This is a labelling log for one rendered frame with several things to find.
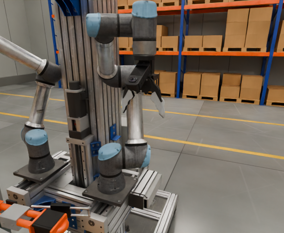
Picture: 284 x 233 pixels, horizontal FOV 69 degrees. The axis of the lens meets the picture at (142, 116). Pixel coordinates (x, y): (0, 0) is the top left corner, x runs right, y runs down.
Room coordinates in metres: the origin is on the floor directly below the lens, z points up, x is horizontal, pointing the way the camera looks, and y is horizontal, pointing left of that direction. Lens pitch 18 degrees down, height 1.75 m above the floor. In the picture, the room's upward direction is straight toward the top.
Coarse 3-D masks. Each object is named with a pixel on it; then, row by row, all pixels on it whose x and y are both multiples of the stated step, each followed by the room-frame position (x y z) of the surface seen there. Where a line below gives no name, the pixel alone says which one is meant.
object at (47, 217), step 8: (40, 216) 0.52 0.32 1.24; (48, 216) 0.52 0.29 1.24; (56, 216) 0.52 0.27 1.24; (64, 216) 0.52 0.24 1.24; (32, 224) 0.49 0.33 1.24; (40, 224) 0.49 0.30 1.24; (48, 224) 0.49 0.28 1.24; (56, 224) 0.49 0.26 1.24; (32, 232) 0.49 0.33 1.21; (40, 232) 0.49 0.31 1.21; (48, 232) 0.48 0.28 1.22
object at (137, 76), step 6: (138, 66) 0.67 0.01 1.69; (144, 66) 0.66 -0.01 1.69; (150, 66) 0.67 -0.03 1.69; (132, 72) 0.64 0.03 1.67; (138, 72) 0.64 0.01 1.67; (144, 72) 0.63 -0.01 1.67; (132, 78) 0.61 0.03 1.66; (138, 78) 0.61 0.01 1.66; (144, 78) 0.63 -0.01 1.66; (126, 84) 0.60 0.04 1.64; (132, 84) 0.59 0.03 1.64; (138, 84) 0.59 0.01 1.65; (138, 90) 0.60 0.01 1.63
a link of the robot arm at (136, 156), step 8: (120, 72) 1.06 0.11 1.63; (128, 72) 1.06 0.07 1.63; (120, 80) 1.05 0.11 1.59; (136, 96) 1.04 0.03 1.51; (128, 104) 1.03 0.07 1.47; (136, 104) 1.03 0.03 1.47; (128, 112) 1.02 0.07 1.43; (136, 112) 1.01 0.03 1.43; (128, 120) 1.01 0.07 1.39; (136, 120) 1.00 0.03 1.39; (128, 128) 1.00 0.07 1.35; (136, 128) 0.98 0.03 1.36; (128, 136) 0.99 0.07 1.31; (136, 136) 0.97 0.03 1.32; (128, 144) 0.95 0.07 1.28; (136, 144) 0.94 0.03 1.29; (144, 144) 0.96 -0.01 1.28; (128, 152) 0.93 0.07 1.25; (136, 152) 0.93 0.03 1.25; (144, 152) 0.94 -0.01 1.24; (128, 160) 0.91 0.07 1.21; (136, 160) 0.91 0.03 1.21; (144, 160) 0.91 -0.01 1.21; (128, 168) 0.92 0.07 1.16
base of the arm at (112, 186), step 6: (102, 174) 0.90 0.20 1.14; (120, 174) 0.93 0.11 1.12; (102, 180) 0.90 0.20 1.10; (108, 180) 0.89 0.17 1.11; (114, 180) 0.90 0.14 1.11; (120, 180) 0.91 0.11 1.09; (102, 186) 0.89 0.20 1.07; (108, 186) 0.88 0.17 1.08; (114, 186) 0.90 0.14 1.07; (120, 186) 0.90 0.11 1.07; (102, 192) 0.88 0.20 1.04; (108, 192) 0.87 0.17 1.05; (114, 192) 0.88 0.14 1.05
